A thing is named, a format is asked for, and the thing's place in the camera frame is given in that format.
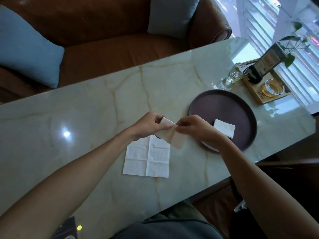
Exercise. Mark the rectangular wooden tray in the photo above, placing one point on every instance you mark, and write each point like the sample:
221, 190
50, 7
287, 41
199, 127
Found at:
256, 93

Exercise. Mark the clear glass ashtray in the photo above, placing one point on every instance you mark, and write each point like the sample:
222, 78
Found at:
272, 88

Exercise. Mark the brown leather sofa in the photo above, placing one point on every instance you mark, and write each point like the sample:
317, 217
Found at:
107, 34

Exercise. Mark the clear glass bottle vase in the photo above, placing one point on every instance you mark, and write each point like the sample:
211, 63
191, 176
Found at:
233, 76

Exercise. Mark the person's left forearm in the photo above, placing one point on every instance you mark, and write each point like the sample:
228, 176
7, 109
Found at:
67, 186

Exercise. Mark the small folded white napkin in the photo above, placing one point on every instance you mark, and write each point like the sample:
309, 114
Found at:
224, 128

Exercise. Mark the person's left hand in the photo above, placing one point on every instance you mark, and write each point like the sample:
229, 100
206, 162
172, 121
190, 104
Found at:
145, 126

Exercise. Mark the white paper napkin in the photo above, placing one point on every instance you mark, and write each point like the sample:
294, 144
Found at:
148, 159
172, 138

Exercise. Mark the grey cushion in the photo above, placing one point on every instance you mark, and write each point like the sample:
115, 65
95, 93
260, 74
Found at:
172, 14

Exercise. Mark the dark flat device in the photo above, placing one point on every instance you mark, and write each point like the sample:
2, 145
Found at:
66, 228

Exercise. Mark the brown leather seat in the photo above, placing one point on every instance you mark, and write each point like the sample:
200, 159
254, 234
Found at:
286, 176

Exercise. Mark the black table sign stand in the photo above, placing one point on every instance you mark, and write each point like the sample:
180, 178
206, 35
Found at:
268, 62

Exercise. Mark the person's left thumb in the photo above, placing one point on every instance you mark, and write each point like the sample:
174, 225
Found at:
163, 127

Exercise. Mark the person's right hand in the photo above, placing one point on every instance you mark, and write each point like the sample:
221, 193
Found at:
199, 130

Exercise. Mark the person's right thumb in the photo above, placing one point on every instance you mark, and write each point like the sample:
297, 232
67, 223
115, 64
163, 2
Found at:
183, 130

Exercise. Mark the person's grey shirt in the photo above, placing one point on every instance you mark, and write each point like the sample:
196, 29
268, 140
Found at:
169, 230

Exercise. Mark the person's right forearm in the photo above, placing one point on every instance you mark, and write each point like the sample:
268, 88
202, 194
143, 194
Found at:
261, 191

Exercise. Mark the green leafy plant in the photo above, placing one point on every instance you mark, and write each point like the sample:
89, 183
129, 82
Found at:
292, 43

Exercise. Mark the round dark purple tray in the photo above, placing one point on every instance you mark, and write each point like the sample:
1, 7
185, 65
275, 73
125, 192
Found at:
224, 107

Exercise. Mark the unfolded white paper napkin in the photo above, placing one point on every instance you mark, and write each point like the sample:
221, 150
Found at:
148, 159

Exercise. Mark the person's green trousers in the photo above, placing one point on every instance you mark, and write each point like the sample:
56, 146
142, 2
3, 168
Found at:
182, 211

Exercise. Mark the blue cushion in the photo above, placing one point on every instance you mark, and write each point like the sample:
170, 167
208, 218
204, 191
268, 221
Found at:
27, 49

